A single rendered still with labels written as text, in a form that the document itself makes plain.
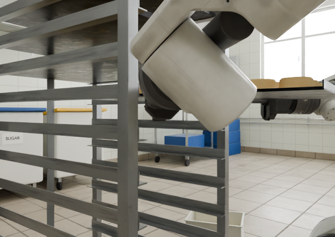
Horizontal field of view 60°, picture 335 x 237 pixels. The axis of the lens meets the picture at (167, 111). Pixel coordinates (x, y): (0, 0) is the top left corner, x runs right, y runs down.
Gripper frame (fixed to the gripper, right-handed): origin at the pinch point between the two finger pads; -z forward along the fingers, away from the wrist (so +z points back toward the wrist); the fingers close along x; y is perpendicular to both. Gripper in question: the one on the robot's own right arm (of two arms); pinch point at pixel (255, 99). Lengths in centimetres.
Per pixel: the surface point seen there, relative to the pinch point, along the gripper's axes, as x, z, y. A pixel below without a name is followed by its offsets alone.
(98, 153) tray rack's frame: -23, -49, -51
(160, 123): -8.5, -24.9, -25.0
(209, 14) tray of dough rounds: 26.5, -12.5, -6.0
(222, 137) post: -12.3, -7.2, -7.8
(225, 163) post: -20.5, -6.6, -7.2
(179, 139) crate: -47, 44, -318
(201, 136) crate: -45, 83, -342
